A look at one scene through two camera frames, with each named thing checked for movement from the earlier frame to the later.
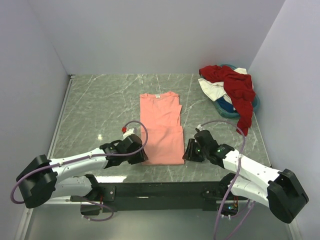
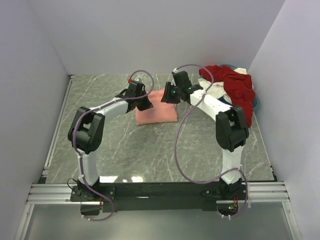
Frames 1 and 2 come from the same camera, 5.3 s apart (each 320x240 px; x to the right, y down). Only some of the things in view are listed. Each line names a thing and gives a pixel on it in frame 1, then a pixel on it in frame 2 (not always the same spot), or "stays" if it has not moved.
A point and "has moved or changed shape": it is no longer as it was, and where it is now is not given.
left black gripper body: (135, 159) -> (143, 104)
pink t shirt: (160, 114) has moved or changed shape
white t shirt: (214, 91) stays
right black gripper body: (195, 152) -> (172, 94)
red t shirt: (239, 88) stays
